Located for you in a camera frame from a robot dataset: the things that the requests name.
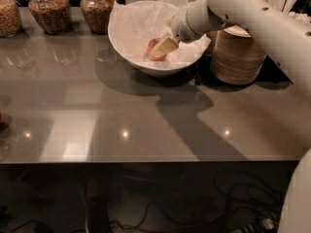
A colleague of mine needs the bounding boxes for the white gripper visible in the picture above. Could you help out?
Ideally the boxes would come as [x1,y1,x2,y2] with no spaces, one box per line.
[151,0,231,58]

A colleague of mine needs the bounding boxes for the red yellow apple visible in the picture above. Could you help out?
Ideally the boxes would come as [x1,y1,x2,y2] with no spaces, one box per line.
[146,38,168,62]

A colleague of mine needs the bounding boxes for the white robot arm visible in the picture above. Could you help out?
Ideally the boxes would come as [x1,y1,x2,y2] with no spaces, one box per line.
[152,0,311,233]

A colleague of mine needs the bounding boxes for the white ceramic bowl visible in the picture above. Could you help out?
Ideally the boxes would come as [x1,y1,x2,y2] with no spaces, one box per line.
[107,0,209,79]

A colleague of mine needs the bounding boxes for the white paper liner sheet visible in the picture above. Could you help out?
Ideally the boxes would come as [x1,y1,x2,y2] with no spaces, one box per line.
[108,0,212,66]

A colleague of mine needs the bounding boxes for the rear stack paper bowls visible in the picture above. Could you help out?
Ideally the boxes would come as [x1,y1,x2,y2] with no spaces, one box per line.
[206,31,218,54]

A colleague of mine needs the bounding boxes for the stack paper bowls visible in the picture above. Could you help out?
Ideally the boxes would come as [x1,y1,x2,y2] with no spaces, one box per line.
[206,31,218,54]
[210,26,266,85]

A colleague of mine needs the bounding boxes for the front stack paper bowls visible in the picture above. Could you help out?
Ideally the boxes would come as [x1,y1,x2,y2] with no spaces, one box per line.
[210,26,266,85]

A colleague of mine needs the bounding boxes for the right glass cereal jar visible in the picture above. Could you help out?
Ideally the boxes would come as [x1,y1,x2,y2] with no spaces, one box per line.
[80,0,118,35]

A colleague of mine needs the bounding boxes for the glass cereal jar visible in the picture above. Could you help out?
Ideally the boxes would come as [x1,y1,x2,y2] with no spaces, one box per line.
[28,0,72,35]
[0,0,22,38]
[80,0,118,35]

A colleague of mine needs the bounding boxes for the middle glass cereal jar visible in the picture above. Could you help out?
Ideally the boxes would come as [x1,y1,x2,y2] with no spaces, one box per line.
[28,0,72,35]

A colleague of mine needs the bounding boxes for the left glass cereal jar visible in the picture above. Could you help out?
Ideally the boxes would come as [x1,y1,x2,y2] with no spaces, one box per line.
[0,0,22,38]

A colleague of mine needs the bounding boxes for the cables under table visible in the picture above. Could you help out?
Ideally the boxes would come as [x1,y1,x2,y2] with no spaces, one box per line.
[81,168,286,233]

